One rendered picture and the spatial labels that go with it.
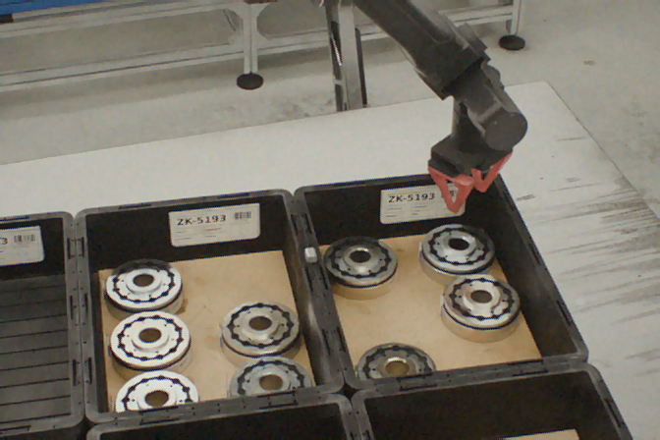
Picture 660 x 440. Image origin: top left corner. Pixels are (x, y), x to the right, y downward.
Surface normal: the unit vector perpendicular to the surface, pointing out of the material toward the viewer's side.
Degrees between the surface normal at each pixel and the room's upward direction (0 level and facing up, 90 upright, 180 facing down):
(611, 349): 0
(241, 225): 90
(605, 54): 0
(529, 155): 0
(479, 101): 40
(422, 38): 107
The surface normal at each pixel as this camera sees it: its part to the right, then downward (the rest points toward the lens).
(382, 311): 0.01, -0.79
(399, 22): 0.50, 0.74
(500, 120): 0.29, 0.59
